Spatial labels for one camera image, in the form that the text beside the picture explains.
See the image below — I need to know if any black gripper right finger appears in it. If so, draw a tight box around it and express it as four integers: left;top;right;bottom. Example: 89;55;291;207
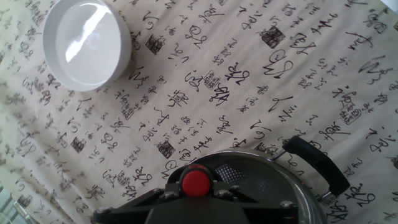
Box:
211;180;299;224

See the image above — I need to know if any calligraphy print tablecloth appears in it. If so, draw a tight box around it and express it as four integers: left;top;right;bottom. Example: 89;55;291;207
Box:
0;0;398;224

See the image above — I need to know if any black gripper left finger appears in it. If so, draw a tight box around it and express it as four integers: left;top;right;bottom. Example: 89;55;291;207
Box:
91;182;182;224

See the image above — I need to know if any black ladle with red trim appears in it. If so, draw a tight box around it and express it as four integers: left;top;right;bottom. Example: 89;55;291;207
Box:
167;164;224;198

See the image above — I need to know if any steel pot with black handle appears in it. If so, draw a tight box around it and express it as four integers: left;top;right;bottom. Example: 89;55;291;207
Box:
186;135;351;224

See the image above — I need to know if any white bowl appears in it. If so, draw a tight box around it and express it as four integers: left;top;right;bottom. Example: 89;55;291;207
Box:
42;0;133;92

